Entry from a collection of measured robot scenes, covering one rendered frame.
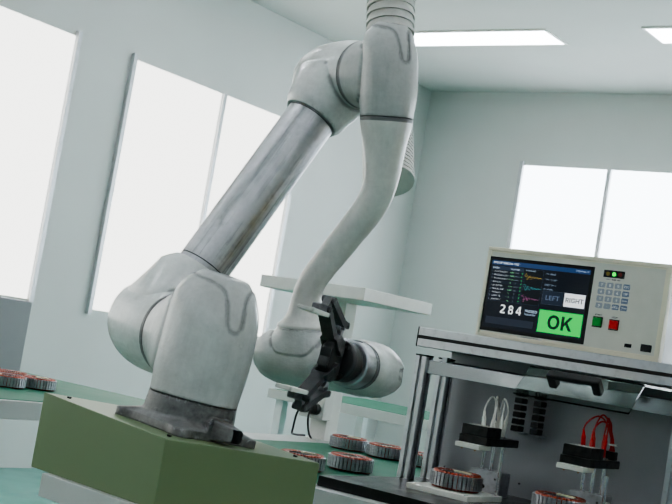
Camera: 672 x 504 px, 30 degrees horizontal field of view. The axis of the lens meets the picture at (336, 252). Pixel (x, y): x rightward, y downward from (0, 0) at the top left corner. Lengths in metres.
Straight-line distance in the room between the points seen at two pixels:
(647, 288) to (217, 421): 1.03
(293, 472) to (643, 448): 0.92
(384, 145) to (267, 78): 6.69
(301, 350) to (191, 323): 0.36
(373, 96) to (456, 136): 8.19
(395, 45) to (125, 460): 0.89
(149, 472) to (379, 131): 0.77
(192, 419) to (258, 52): 6.96
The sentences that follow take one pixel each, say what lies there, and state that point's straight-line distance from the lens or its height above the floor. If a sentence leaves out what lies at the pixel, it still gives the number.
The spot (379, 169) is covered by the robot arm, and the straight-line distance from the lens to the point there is 2.30.
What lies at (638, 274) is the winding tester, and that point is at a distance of 2.68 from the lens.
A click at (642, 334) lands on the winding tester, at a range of 2.66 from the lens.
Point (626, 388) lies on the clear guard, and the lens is 2.40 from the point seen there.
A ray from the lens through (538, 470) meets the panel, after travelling 2.88.
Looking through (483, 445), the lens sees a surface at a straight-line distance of 2.71.
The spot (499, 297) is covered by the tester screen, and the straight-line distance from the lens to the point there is 2.81.
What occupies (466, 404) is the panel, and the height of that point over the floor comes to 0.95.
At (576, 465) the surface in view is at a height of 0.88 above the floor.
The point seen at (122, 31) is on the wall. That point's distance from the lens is 7.97.
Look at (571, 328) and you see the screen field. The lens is 2.72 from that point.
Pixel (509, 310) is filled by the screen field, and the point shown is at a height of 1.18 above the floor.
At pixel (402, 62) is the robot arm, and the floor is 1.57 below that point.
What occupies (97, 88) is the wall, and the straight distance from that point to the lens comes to 7.82.
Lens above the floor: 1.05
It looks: 4 degrees up
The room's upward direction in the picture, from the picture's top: 10 degrees clockwise
